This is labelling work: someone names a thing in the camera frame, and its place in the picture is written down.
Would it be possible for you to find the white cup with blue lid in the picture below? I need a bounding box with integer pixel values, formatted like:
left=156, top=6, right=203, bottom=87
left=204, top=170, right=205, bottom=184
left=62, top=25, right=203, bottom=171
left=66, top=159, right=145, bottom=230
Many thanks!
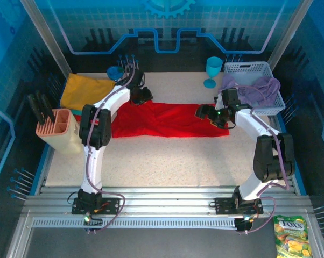
left=107, top=66, right=125, bottom=81

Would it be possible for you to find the blue plastic goblet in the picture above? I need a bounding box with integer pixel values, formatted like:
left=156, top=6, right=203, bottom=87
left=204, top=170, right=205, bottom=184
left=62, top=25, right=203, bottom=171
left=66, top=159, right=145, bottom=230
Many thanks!
left=203, top=56, right=223, bottom=89

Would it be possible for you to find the purple t-shirt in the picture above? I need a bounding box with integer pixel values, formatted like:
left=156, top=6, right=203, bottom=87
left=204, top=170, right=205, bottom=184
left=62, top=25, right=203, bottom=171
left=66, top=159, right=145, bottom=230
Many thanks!
left=220, top=74, right=281, bottom=106

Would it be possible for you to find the folded yellow t-shirt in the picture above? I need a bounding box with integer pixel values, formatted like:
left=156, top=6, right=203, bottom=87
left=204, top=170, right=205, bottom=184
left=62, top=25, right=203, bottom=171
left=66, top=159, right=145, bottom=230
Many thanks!
left=59, top=73, right=117, bottom=111

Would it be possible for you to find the white plastic basket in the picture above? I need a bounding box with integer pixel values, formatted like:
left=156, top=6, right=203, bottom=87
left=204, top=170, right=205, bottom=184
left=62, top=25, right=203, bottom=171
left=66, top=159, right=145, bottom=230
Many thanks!
left=223, top=61, right=286, bottom=116

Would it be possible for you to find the pink and beige knife block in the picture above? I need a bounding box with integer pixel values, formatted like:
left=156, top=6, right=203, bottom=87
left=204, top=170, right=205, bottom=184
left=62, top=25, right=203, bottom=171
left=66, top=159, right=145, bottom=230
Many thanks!
left=35, top=108, right=84, bottom=154

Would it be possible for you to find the green Fox's candy bag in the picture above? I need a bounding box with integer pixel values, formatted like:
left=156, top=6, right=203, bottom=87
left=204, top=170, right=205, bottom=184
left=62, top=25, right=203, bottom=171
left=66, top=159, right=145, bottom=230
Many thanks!
left=273, top=214, right=311, bottom=258

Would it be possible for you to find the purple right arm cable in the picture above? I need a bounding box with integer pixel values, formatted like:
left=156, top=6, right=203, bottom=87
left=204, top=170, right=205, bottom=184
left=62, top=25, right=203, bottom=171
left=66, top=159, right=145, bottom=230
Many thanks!
left=236, top=84, right=291, bottom=234

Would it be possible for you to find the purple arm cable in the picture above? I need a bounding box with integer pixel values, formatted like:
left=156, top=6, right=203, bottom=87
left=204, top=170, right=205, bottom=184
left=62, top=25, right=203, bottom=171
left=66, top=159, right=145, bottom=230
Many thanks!
left=83, top=62, right=141, bottom=234
left=236, top=84, right=291, bottom=234

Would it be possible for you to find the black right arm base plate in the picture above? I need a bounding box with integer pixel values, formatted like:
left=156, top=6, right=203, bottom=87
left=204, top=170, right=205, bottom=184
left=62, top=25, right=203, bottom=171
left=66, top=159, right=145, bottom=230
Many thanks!
left=214, top=197, right=264, bottom=215

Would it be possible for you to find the black knife handle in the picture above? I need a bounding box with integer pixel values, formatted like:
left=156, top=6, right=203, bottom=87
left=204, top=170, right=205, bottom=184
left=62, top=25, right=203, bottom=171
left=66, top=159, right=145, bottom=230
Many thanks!
left=34, top=90, right=51, bottom=121
left=27, top=94, right=44, bottom=126
left=40, top=94, right=55, bottom=122

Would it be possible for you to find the aluminium rail frame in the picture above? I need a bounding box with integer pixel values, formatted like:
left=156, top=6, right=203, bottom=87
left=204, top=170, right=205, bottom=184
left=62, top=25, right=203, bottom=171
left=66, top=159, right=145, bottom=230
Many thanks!
left=5, top=115, right=324, bottom=258

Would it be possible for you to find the aluminium frame post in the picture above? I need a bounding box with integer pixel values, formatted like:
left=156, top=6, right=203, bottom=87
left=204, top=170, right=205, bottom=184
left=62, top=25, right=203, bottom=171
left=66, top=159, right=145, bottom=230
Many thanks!
left=264, top=0, right=313, bottom=75
left=19, top=0, right=71, bottom=78

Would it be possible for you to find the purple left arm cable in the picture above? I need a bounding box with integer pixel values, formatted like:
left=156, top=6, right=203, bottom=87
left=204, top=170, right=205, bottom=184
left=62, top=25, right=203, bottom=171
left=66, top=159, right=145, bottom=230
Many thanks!
left=83, top=62, right=141, bottom=234

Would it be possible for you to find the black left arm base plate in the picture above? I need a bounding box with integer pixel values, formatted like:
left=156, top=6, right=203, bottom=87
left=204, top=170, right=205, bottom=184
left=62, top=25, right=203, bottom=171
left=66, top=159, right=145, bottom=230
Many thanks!
left=72, top=197, right=122, bottom=215

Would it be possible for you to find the white slotted cable duct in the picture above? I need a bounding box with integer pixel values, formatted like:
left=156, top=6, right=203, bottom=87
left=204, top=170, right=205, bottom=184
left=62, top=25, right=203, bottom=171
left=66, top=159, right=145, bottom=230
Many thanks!
left=32, top=217, right=237, bottom=229

